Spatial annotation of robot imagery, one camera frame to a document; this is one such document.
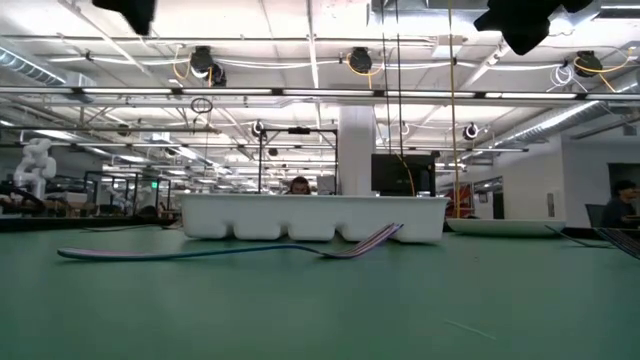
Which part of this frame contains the black metal rig frame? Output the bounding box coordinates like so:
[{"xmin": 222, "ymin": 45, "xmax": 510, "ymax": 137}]
[{"xmin": 257, "ymin": 127, "xmax": 339, "ymax": 194}]

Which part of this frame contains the black hanging cable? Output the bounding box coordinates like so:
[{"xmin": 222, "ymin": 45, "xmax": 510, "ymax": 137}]
[
  {"xmin": 394, "ymin": 0, "xmax": 406, "ymax": 156},
  {"xmin": 379, "ymin": 0, "xmax": 394, "ymax": 155}
]

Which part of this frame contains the white round plate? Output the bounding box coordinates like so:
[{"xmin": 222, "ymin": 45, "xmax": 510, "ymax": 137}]
[{"xmin": 446, "ymin": 217, "xmax": 568, "ymax": 238}]

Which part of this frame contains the white square column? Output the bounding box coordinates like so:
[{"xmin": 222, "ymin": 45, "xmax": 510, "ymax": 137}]
[{"xmin": 338, "ymin": 104, "xmax": 377, "ymax": 196}]

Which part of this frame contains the white plastic cutlery tray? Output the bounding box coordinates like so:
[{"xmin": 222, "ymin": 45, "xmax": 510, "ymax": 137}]
[{"xmin": 179, "ymin": 193, "xmax": 450, "ymax": 245}]

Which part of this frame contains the grey chair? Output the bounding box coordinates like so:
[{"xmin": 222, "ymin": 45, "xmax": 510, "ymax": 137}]
[{"xmin": 584, "ymin": 202, "xmax": 607, "ymax": 229}]

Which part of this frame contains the red banner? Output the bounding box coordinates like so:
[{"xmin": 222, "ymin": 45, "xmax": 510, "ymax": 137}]
[{"xmin": 443, "ymin": 183, "xmax": 475, "ymax": 220}]

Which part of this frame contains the silver ventilation duct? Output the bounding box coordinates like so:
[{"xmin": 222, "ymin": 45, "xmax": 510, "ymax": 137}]
[
  {"xmin": 0, "ymin": 47, "xmax": 69, "ymax": 87},
  {"xmin": 492, "ymin": 82, "xmax": 640, "ymax": 149}
]

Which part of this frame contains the coiled black cable loop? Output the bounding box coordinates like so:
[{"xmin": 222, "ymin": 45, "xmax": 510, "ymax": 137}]
[{"xmin": 189, "ymin": 96, "xmax": 214, "ymax": 115}]

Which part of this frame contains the yellow hanging cable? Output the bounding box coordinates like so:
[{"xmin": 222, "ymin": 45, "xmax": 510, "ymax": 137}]
[{"xmin": 446, "ymin": 0, "xmax": 460, "ymax": 220}]

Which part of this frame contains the long ceiling light bar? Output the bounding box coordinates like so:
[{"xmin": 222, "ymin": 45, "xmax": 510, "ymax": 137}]
[{"xmin": 0, "ymin": 86, "xmax": 640, "ymax": 101}]

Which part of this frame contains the person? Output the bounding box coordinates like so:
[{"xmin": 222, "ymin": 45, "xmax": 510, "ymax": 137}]
[
  {"xmin": 599, "ymin": 179, "xmax": 640, "ymax": 230},
  {"xmin": 286, "ymin": 175, "xmax": 314, "ymax": 196}
]

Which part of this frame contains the black monitor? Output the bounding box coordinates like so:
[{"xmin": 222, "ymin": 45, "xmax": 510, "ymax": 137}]
[{"xmin": 370, "ymin": 153, "xmax": 437, "ymax": 197}]

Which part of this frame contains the black workstation frame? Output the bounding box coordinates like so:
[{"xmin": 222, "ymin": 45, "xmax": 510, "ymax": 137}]
[{"xmin": 83, "ymin": 170, "xmax": 172, "ymax": 217}]

